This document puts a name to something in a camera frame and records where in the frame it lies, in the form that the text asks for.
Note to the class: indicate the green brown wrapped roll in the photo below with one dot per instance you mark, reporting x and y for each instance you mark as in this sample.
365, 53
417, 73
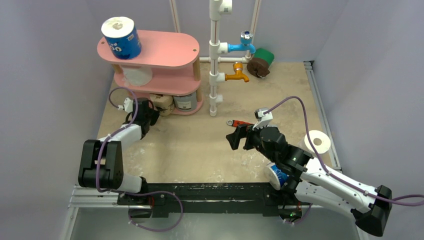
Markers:
260, 63

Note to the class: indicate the grey toilet paper roll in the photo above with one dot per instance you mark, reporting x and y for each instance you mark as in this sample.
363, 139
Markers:
186, 103

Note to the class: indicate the aluminium frame rail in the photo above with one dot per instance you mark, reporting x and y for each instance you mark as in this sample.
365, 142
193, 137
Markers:
193, 149

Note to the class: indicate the blue plastic faucet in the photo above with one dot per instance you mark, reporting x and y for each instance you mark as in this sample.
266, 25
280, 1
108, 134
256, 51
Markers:
246, 39

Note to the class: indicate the white PVC pipe stand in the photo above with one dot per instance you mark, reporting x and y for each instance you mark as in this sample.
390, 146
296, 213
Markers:
218, 51

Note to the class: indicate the plain white toilet paper roll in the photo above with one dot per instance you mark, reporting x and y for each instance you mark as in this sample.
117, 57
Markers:
136, 76

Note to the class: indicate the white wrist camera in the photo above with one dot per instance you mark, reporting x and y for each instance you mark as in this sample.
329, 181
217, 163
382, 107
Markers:
264, 117
127, 105

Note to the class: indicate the blue toilet paper roll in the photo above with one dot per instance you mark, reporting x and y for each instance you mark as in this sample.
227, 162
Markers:
122, 37

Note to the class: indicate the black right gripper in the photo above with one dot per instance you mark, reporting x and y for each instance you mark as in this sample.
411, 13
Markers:
249, 138

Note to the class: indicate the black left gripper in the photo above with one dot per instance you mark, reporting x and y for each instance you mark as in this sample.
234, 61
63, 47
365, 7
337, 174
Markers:
155, 114

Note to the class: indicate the orange brass faucet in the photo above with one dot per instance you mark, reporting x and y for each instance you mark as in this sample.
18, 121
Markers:
238, 73

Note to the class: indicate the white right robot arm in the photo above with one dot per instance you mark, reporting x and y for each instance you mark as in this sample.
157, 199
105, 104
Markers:
314, 183

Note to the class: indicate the pink three-tier shelf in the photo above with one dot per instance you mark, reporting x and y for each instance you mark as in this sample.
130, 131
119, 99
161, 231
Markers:
174, 60

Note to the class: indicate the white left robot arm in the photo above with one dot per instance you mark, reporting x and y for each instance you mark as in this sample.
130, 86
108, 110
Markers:
101, 166

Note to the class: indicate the red handled adjustable wrench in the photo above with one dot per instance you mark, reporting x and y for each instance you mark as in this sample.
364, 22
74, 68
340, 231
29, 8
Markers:
236, 123

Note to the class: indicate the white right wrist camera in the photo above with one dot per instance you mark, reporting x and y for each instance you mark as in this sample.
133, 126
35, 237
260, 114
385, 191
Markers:
264, 117

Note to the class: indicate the blue wrapped roll near base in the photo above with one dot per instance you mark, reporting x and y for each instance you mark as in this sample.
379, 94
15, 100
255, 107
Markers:
275, 176

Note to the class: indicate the white toilet roll at right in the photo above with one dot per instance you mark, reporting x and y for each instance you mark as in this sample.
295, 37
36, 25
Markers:
320, 141

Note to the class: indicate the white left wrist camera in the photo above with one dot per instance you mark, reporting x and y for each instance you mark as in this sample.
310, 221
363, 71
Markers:
127, 105

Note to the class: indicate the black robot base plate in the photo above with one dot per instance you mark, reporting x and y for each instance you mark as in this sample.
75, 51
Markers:
214, 198

